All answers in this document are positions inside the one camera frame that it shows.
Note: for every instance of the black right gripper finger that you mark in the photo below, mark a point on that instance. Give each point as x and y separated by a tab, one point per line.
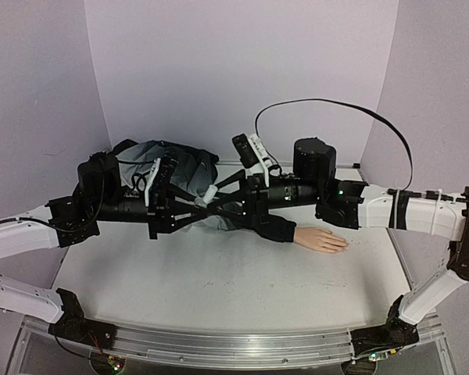
231	187
229	213

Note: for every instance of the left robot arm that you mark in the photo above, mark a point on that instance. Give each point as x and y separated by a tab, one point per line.
98	197

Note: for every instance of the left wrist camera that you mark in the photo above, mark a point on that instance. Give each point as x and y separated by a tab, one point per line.
146	184

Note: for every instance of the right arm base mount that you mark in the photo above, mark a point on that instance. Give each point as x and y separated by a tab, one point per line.
393	334

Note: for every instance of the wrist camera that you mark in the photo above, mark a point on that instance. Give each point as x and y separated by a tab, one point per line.
146	184
255	158

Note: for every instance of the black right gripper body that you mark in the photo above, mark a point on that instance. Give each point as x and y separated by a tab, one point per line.
253	197

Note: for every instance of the grey and black jacket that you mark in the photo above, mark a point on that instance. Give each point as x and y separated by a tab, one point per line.
195	172

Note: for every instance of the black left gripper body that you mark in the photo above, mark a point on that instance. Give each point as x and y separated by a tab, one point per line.
158	217

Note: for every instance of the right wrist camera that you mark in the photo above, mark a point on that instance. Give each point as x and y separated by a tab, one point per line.
255	158

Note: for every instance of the aluminium front rail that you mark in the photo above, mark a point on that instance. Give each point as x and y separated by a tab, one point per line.
239	351

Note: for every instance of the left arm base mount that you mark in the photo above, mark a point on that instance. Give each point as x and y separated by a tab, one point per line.
74	326

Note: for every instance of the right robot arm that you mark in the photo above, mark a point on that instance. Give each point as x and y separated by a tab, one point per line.
351	204

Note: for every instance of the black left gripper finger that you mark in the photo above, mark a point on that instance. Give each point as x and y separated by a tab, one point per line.
183	202
199	218

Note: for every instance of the mannequin hand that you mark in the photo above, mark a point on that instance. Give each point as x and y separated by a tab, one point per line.
319	240

